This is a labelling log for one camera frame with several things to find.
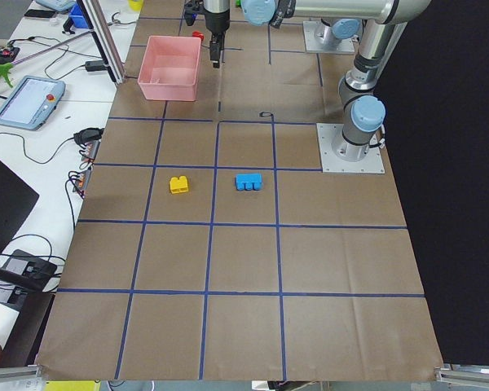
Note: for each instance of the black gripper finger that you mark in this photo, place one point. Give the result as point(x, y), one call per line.
point(215, 50)

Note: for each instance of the red toy block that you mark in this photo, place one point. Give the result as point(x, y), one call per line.
point(199, 35)

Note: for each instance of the blue toy block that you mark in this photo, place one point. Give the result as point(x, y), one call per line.
point(249, 182)

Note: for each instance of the yellow toy block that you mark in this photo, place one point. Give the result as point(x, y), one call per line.
point(179, 185)

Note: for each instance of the pink plastic box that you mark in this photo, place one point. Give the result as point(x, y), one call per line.
point(170, 68)

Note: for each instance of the black power adapter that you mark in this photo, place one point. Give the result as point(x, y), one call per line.
point(94, 66)

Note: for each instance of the blue plastic bin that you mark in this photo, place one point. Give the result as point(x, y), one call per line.
point(76, 19)

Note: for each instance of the black phone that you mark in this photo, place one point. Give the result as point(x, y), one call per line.
point(40, 14)

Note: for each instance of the teach pendant tablet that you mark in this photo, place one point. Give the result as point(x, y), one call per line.
point(31, 103)

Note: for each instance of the aluminium frame post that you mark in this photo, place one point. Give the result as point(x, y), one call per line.
point(104, 41)

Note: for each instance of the green handled grabber tool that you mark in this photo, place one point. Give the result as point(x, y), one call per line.
point(6, 67)

